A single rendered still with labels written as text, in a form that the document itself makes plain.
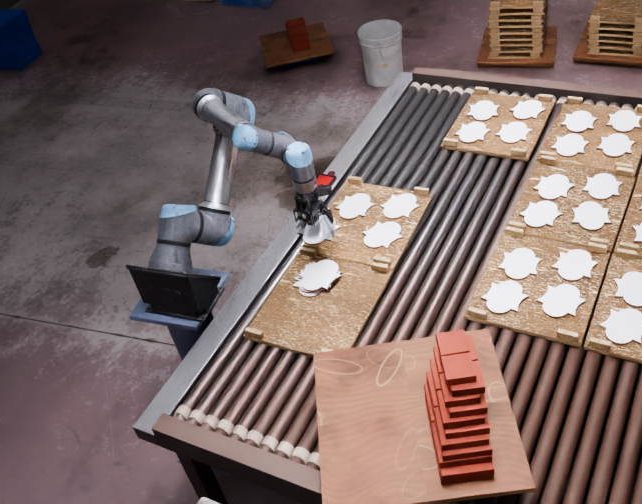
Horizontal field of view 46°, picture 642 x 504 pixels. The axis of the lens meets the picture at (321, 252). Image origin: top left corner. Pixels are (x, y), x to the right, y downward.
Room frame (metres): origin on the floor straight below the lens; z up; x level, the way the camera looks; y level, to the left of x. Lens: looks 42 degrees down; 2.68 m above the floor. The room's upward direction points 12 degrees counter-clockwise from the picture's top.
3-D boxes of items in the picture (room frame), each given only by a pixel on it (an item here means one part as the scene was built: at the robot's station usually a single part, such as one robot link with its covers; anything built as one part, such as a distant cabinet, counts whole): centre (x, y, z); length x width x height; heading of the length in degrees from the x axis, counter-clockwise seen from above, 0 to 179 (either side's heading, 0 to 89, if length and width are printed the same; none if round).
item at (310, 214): (1.91, 0.01, 1.19); 0.09 x 0.08 x 0.12; 146
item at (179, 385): (2.23, 0.03, 0.89); 2.08 x 0.08 x 0.06; 145
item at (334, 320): (1.72, 0.04, 0.93); 0.41 x 0.35 x 0.02; 146
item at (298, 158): (1.92, 0.01, 1.35); 0.09 x 0.08 x 0.11; 21
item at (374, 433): (1.15, -0.15, 1.03); 0.50 x 0.50 x 0.02; 85
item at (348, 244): (2.07, -0.19, 0.93); 0.41 x 0.35 x 0.02; 147
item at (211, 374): (2.19, -0.03, 0.90); 1.95 x 0.05 x 0.05; 145
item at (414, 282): (1.93, -0.40, 0.90); 1.95 x 0.05 x 0.05; 145
